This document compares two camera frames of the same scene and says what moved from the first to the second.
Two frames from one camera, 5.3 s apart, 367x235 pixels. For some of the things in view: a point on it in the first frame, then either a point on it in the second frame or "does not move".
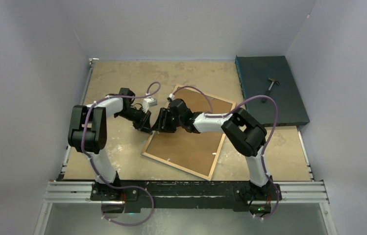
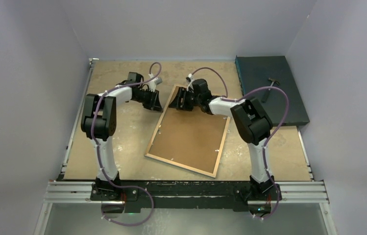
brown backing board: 195,151 does not move
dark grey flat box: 271,76 does not move
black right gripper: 164,114 → 183,92
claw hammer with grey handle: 264,100 does not move
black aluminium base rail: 128,196 does not move
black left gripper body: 138,117 → 147,98
